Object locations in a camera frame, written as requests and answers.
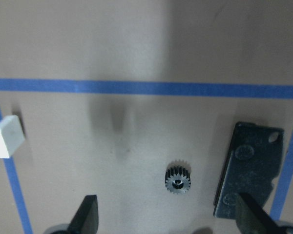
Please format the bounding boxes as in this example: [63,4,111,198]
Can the small black bearing gear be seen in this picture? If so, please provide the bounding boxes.
[165,159,191,195]

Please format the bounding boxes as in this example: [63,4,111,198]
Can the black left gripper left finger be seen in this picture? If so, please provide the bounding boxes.
[67,195,99,234]

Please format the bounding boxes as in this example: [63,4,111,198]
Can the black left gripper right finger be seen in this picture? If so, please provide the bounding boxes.
[235,193,280,234]

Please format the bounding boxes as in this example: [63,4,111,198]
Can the white curved plastic bracket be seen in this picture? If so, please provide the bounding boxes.
[0,115,25,159]

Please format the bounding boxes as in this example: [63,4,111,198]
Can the black brake pad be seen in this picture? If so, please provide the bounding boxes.
[213,122,284,219]

